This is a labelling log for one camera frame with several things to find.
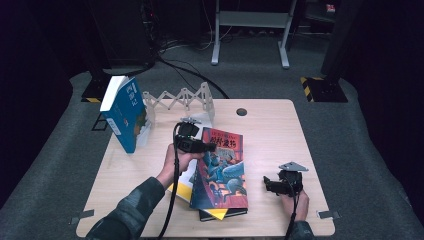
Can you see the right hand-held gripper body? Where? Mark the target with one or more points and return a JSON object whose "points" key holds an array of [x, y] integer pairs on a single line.
{"points": [[291, 181]]}

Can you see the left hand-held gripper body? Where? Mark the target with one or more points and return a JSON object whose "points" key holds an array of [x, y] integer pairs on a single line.
{"points": [[187, 136]]}

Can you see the red illustrated book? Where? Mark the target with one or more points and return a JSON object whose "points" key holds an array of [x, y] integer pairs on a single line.
{"points": [[221, 170]]}

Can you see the white expandable book rack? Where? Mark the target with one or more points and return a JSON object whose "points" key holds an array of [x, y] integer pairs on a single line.
{"points": [[204, 96]]}

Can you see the black hardcover book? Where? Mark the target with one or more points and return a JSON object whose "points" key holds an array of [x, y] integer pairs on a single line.
{"points": [[233, 212]]}

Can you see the yellow book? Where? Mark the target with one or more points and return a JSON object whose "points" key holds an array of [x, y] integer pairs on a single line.
{"points": [[181, 191]]}

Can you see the blue paperback book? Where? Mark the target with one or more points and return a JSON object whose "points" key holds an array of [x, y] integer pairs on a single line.
{"points": [[126, 116]]}

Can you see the person's right hand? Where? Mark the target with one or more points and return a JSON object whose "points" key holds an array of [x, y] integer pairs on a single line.
{"points": [[296, 206]]}

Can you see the person's left hand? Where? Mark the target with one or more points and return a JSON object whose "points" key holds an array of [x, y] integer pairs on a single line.
{"points": [[175, 166]]}

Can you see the grey tape strip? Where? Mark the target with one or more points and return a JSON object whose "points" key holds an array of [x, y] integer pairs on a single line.
{"points": [[328, 214], [81, 216]]}

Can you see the black stand with striped base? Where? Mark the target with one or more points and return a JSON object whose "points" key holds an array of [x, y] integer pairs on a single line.
{"points": [[328, 90], [91, 91]]}

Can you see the black cabinet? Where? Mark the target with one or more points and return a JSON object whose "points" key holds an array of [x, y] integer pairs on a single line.
{"points": [[123, 33]]}

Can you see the red and white box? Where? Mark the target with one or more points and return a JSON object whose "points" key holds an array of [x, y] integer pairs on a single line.
{"points": [[330, 8]]}

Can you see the white metal desk frame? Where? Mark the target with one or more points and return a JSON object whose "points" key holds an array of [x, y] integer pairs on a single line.
{"points": [[253, 19]]}

